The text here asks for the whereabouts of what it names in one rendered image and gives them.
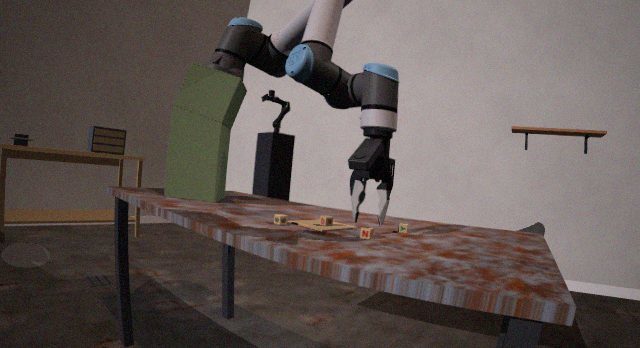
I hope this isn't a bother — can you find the tan flat mat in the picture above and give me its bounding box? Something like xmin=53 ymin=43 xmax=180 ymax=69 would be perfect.
xmin=289 ymin=220 xmax=358 ymax=231

